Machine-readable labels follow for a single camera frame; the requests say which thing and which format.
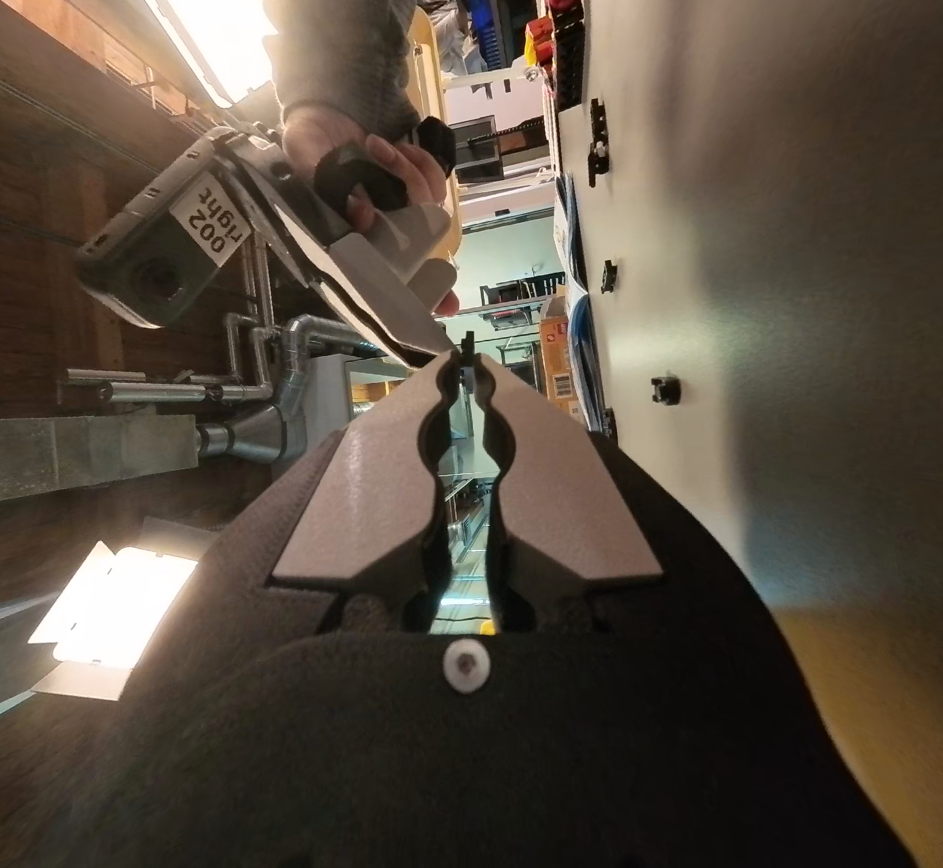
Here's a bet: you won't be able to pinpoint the long lego strip assembly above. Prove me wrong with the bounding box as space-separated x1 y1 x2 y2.
527 14 588 112

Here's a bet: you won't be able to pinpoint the orange lego set box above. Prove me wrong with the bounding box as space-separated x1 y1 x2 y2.
540 316 583 418

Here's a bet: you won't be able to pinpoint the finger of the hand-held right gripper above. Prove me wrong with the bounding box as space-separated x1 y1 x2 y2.
304 275 428 371
326 232 458 358

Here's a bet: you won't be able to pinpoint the closed lego instruction booklet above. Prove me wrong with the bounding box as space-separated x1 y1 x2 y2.
551 172 586 291

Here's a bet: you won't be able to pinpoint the studio light panel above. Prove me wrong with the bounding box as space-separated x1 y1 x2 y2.
28 518 203 703
129 0 277 107

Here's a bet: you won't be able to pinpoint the open lego instruction booklet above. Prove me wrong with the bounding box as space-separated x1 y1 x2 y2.
566 286 611 434

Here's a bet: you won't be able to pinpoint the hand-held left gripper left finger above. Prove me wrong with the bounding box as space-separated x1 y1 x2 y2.
270 353 464 629

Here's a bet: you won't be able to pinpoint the silver metal pipes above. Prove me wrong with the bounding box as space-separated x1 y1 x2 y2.
59 312 388 471

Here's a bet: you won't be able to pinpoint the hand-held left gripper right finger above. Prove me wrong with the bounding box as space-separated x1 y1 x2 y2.
475 354 666 626

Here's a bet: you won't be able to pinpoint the person's right hand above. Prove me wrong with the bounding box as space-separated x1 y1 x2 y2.
282 102 463 318

